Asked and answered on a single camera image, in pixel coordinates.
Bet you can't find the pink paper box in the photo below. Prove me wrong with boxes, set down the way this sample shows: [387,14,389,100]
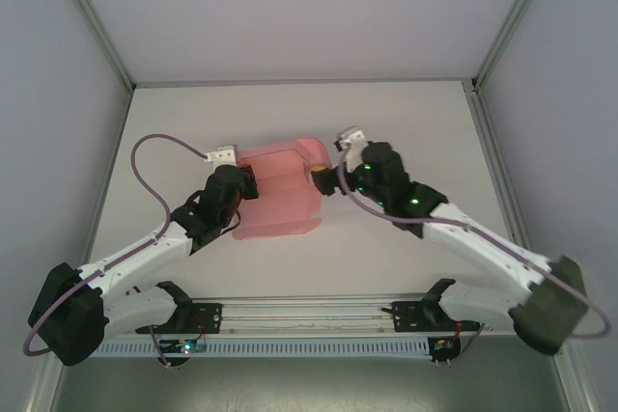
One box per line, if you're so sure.
[230,137,335,242]

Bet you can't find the circuit board with green light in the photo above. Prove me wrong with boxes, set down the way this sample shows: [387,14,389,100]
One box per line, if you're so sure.
[160,340,207,355]

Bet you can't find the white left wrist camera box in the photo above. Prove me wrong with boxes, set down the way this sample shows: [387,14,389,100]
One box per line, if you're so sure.
[205,144,239,166]

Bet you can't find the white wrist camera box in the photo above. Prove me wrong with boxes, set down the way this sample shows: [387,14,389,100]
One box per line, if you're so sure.
[205,144,239,166]
[336,125,370,175]

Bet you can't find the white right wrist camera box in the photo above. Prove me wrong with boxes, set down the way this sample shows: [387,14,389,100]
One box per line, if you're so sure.
[336,125,370,175]

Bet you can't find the aluminium table side rail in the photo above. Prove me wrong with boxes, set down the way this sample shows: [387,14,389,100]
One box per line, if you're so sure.
[72,87,134,283]
[462,79,543,268]

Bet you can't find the aluminium mounting rail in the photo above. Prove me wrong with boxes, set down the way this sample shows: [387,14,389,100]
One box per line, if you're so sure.
[45,296,575,337]

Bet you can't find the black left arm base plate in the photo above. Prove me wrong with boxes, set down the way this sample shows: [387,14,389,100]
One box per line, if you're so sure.
[134,301,225,336]

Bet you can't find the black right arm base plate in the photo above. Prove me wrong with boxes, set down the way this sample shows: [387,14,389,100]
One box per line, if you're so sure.
[380,300,482,335]

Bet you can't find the white slotted cable duct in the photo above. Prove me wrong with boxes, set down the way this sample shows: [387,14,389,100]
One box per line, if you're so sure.
[89,338,432,359]

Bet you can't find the aluminium frame post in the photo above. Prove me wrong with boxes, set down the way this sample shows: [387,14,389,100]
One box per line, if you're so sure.
[472,0,557,91]
[46,0,135,91]

